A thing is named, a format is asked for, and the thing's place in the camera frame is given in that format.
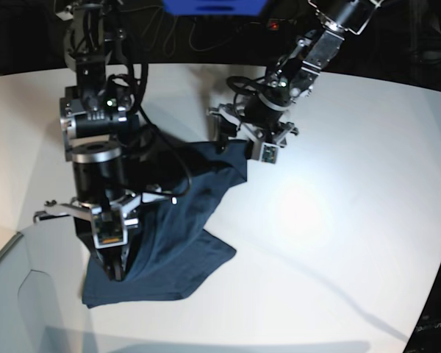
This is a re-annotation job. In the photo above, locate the white power strip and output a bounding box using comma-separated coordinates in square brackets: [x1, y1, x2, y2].
[265, 18, 295, 32]

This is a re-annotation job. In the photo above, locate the black cable loop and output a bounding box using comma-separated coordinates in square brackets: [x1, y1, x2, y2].
[135, 7, 251, 56]

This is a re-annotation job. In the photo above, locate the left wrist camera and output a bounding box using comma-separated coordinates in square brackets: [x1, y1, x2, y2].
[259, 143, 280, 164]

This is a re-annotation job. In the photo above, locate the navy blue t-shirt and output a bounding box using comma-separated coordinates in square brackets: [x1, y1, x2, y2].
[82, 140, 248, 308]

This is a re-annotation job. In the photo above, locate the blue plastic box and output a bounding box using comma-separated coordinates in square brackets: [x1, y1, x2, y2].
[162, 0, 268, 16]

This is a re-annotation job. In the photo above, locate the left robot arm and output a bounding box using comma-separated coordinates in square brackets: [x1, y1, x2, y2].
[207, 1, 381, 164]

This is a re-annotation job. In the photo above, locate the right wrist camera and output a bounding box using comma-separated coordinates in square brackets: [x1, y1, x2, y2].
[91, 210, 128, 249]

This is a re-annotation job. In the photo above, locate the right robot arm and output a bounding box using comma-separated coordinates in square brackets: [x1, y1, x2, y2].
[40, 1, 182, 282]

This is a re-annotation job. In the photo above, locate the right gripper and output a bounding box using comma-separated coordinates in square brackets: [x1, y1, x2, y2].
[33, 190, 176, 282]

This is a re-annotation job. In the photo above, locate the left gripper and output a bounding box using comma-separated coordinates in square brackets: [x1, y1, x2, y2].
[207, 104, 299, 162]

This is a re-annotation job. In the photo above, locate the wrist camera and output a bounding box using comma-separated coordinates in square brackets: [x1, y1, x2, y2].
[91, 210, 128, 249]
[259, 143, 280, 164]

